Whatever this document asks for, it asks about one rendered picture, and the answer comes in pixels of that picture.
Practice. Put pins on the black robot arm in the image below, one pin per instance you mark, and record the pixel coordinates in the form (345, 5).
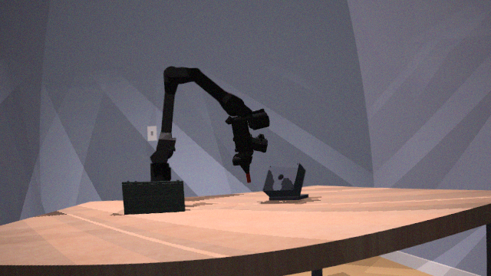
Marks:
(234, 106)

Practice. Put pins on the grey metal panel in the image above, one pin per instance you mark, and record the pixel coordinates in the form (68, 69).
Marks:
(284, 182)

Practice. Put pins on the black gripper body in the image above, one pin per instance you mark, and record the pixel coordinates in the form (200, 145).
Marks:
(242, 146)

